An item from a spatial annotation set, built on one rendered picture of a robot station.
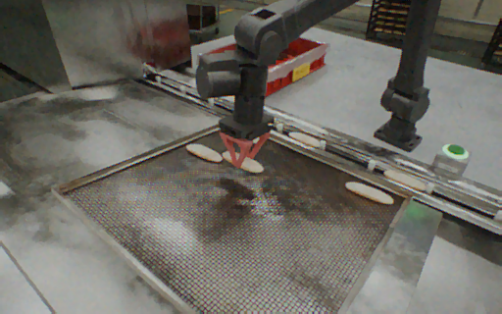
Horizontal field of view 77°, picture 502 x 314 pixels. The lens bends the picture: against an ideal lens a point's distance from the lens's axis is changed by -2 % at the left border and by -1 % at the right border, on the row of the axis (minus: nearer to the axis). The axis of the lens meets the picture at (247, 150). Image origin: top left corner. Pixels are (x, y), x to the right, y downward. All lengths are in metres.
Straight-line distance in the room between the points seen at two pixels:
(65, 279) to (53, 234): 0.10
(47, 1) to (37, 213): 0.67
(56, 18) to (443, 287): 1.16
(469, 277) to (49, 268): 0.72
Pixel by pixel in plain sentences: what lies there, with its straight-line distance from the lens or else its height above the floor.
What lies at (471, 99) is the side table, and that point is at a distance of 1.46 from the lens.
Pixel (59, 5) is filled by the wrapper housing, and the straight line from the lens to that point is 1.14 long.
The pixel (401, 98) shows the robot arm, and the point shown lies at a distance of 0.96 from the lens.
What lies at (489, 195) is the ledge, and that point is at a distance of 0.91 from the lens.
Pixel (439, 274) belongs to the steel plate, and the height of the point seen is 0.82.
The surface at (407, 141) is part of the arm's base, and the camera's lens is 1.05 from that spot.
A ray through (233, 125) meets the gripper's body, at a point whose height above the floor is 1.06.
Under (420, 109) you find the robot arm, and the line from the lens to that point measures 0.98.
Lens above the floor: 1.37
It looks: 36 degrees down
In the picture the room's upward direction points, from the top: straight up
